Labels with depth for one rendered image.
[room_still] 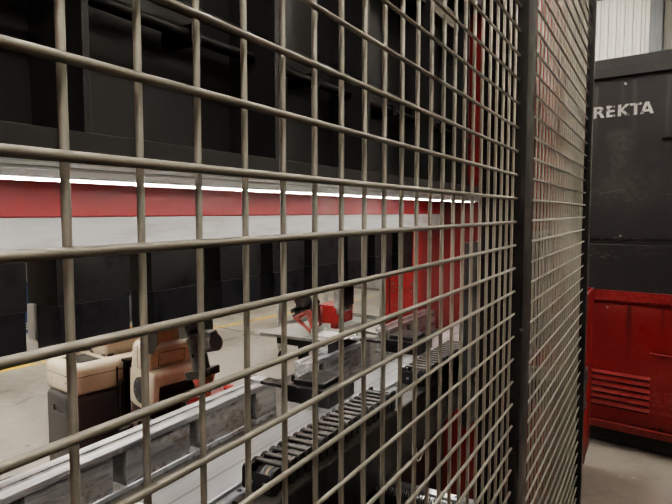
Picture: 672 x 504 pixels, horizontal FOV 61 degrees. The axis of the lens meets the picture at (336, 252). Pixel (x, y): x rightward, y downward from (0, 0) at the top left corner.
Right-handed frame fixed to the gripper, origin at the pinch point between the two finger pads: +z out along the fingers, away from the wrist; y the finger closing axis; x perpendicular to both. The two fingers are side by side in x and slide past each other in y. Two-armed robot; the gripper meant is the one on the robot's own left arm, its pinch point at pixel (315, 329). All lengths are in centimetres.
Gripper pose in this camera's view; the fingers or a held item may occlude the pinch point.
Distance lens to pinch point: 195.0
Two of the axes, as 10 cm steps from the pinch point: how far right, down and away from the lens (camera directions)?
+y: 5.0, -0.5, 8.6
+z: 4.0, 9.0, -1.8
